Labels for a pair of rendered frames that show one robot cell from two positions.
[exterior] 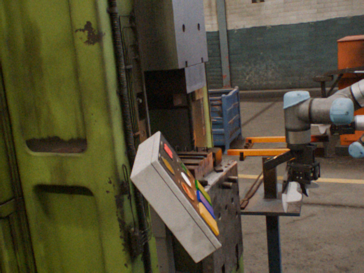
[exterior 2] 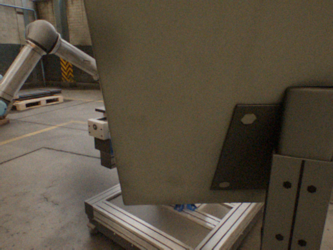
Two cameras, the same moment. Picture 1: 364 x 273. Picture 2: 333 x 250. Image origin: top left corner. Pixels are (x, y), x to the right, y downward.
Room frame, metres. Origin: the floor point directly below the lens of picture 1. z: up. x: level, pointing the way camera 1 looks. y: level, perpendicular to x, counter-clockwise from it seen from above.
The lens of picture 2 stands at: (1.37, 0.27, 1.10)
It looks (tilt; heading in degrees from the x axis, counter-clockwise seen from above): 16 degrees down; 267
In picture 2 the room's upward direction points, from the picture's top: straight up
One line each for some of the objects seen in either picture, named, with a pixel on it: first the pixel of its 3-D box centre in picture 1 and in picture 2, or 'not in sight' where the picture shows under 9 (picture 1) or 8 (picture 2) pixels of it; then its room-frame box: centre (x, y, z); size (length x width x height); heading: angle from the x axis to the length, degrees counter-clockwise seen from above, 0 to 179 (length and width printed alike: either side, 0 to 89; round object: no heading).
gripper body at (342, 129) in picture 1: (342, 124); not in sight; (2.17, -0.78, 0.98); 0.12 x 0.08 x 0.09; 70
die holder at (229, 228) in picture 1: (167, 219); not in sight; (1.93, 0.09, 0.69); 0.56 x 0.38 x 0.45; 65
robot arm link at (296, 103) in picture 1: (298, 110); not in sight; (1.34, -0.35, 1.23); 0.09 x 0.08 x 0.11; 56
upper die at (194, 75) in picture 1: (148, 79); not in sight; (1.87, 0.11, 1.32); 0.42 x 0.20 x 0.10; 65
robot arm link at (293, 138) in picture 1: (298, 136); not in sight; (1.35, -0.35, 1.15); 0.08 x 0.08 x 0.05
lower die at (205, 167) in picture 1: (157, 165); not in sight; (1.87, 0.11, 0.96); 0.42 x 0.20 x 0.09; 65
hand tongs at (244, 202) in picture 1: (254, 186); not in sight; (2.32, -0.36, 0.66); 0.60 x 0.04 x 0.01; 156
